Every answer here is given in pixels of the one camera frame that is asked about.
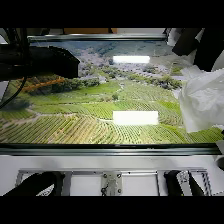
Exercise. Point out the white garment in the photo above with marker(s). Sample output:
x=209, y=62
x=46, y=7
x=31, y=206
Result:
x=203, y=100

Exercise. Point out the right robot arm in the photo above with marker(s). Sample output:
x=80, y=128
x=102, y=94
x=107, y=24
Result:
x=208, y=46

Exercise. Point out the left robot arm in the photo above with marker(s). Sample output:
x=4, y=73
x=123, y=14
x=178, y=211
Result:
x=40, y=63

